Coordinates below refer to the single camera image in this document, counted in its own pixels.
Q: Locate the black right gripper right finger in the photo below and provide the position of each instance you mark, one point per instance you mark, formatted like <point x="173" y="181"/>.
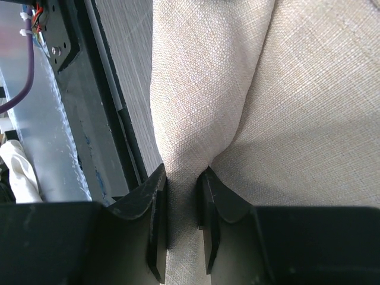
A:
<point x="249" y="244"/>

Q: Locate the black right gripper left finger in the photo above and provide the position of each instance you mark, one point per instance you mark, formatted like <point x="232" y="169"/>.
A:
<point x="87" y="242"/>

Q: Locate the beige cloth napkin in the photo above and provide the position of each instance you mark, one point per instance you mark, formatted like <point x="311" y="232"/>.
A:
<point x="279" y="98"/>

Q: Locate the white crumpled cloth below table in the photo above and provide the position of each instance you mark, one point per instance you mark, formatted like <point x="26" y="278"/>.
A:
<point x="22" y="177"/>

